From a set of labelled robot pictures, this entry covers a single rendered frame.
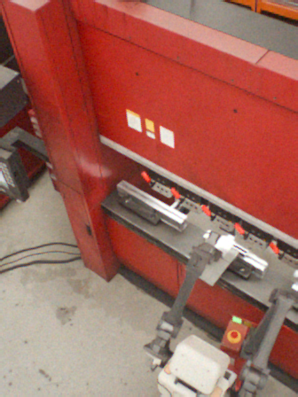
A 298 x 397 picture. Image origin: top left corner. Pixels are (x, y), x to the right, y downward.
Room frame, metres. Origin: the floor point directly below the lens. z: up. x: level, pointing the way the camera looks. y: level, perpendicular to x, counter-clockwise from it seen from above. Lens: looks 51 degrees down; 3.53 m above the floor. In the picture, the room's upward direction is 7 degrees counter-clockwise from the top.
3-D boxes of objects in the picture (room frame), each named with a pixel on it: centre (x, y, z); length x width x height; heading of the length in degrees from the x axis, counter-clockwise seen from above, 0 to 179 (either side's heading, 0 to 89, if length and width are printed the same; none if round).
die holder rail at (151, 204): (2.03, -0.01, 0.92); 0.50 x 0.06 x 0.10; 46
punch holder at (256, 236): (1.53, -0.53, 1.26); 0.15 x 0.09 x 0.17; 46
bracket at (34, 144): (2.35, 0.72, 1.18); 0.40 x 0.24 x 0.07; 46
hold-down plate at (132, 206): (2.02, 0.07, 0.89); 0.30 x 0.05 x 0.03; 46
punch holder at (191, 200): (1.80, -0.24, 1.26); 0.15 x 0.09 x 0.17; 46
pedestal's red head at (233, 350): (1.17, -0.41, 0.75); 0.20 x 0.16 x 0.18; 59
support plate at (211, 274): (1.54, -0.30, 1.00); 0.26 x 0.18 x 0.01; 136
